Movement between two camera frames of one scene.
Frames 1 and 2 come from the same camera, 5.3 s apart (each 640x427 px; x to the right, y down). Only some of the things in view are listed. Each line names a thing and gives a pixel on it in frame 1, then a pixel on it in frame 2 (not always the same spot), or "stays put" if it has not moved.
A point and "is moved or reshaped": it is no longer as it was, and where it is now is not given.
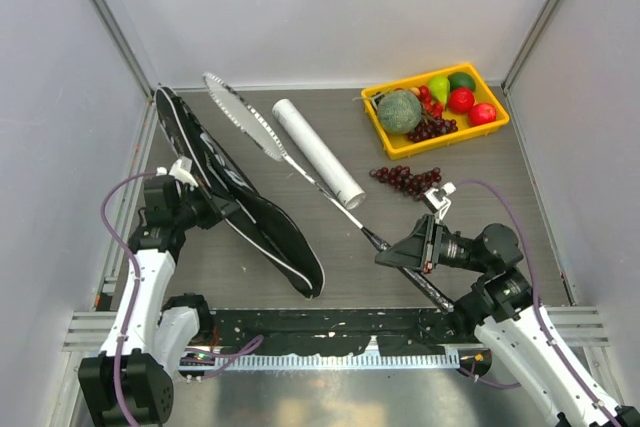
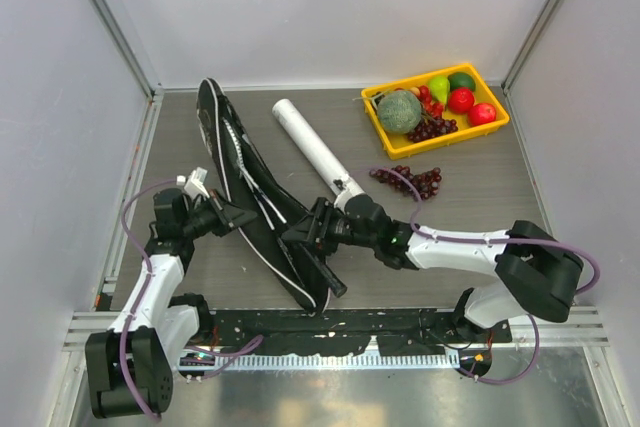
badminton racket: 249,122 to 247,161
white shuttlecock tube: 317,157 stays put
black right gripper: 412,251 to 309,227
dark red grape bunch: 410,184 stays put
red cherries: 435,109 stays put
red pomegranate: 481,114 stays put
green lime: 460,80 stays put
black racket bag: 263,223 is moved or reshaped
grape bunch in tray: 426,129 stays put
